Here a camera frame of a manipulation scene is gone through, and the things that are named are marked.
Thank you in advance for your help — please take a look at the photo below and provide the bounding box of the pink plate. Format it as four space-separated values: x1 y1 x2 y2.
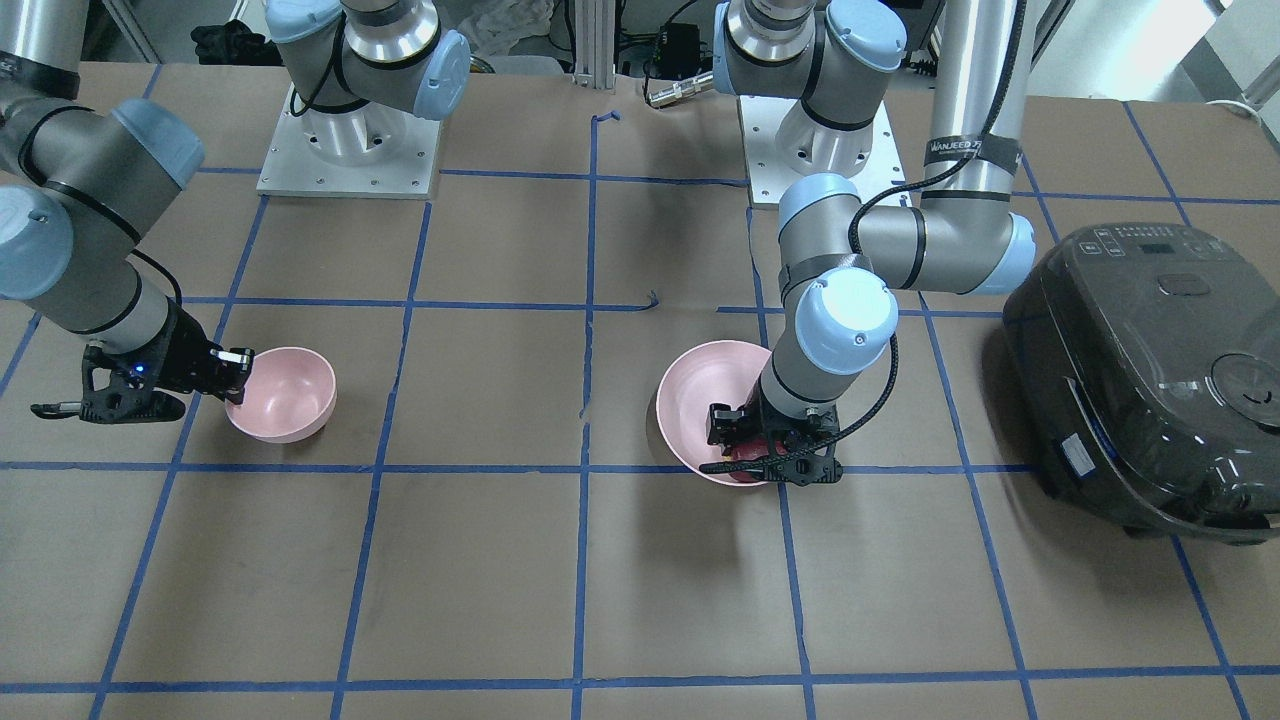
657 340 801 488

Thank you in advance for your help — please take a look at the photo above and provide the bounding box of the pink bowl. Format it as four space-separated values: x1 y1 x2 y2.
224 347 337 445

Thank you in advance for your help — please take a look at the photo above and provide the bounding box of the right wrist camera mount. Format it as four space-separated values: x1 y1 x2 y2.
29 343 187 425

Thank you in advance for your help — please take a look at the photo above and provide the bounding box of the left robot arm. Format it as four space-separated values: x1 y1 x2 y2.
701 1 1036 484

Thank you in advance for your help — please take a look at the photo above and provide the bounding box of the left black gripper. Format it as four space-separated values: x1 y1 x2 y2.
707 386 840 466

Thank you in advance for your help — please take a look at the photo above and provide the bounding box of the dark grey rice cooker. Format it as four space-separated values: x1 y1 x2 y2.
1004 222 1279 544

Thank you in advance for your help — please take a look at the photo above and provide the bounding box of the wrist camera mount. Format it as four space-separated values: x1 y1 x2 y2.
29 343 187 425
696 439 844 486

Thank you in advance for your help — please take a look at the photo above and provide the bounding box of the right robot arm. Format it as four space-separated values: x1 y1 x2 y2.
3 1 471 421

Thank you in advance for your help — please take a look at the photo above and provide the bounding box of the aluminium frame post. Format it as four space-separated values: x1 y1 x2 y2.
571 0 618 94

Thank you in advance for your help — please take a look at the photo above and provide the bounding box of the red apple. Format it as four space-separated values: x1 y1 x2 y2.
727 439 776 486

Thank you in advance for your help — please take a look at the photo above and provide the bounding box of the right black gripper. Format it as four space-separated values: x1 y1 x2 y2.
125 300 256 404

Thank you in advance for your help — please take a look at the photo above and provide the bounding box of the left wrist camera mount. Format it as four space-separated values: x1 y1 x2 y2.
696 439 844 486

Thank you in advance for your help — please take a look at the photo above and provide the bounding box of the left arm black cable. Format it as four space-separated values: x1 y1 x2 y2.
700 0 1046 471

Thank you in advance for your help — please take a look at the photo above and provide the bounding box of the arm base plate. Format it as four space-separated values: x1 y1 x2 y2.
256 86 443 200
737 96 906 210

